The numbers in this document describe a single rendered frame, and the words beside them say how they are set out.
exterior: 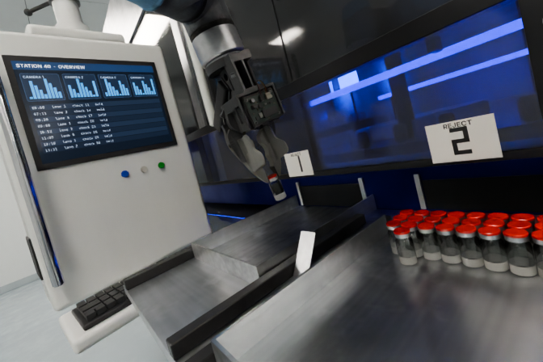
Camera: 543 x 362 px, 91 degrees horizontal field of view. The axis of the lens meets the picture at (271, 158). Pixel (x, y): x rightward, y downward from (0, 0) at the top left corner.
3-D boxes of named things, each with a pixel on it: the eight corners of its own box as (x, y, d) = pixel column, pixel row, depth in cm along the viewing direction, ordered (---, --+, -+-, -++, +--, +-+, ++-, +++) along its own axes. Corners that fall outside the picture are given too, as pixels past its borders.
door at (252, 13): (208, 124, 98) (165, -35, 95) (293, 82, 62) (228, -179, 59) (207, 125, 98) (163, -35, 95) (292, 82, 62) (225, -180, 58)
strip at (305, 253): (310, 265, 43) (301, 230, 42) (325, 268, 40) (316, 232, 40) (239, 318, 34) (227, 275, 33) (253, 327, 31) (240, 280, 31)
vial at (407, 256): (404, 256, 38) (397, 225, 37) (420, 259, 36) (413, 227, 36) (397, 264, 36) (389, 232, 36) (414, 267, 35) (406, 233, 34)
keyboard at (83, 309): (208, 242, 93) (206, 235, 93) (232, 245, 84) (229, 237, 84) (72, 314, 65) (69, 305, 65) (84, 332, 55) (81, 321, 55)
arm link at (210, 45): (187, 52, 44) (229, 41, 48) (199, 77, 45) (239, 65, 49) (199, 28, 37) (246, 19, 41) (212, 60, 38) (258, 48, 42)
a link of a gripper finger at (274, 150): (292, 176, 44) (266, 126, 42) (274, 177, 49) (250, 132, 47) (305, 166, 45) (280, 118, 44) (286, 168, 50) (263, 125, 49)
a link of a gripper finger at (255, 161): (267, 189, 41) (246, 133, 40) (250, 188, 46) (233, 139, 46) (283, 182, 43) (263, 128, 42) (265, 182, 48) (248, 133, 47)
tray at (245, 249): (298, 206, 81) (295, 195, 81) (376, 208, 60) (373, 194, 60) (195, 258, 60) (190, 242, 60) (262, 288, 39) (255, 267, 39)
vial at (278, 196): (282, 195, 50) (273, 174, 49) (288, 195, 48) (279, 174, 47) (273, 200, 49) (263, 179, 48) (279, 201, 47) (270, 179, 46)
